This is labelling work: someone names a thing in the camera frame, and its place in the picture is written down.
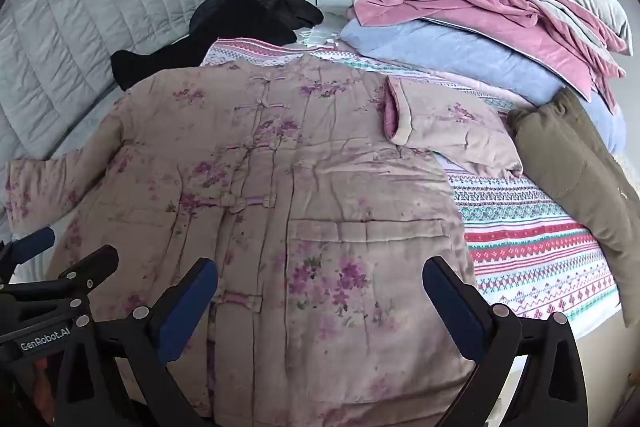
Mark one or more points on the pink and grey quilt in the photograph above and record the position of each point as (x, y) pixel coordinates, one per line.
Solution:
(480, 14)

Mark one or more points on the grey quilted headboard cover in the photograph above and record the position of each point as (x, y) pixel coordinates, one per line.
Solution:
(85, 22)

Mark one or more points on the olive green garment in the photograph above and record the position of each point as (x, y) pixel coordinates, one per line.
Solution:
(575, 167)

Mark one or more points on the dark padded jacket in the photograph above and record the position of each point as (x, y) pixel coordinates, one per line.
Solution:
(280, 7)

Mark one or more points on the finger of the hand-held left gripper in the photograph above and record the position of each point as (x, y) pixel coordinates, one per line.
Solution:
(90, 264)
(34, 242)

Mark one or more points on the pink floral padded jacket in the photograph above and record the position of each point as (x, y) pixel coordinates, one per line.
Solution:
(300, 187)

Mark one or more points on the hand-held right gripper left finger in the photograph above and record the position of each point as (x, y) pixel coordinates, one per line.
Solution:
(186, 307)

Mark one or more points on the small white cloth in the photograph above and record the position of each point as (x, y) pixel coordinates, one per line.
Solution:
(320, 38)

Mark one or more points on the black fleece garment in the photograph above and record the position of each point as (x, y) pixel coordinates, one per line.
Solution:
(150, 62)

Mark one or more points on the patterned striped bedsheet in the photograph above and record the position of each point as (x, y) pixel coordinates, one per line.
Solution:
(525, 237)

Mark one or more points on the light blue blanket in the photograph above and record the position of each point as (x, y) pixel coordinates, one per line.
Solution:
(450, 54)

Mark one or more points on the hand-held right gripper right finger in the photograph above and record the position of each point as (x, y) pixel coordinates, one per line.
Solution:
(454, 307)

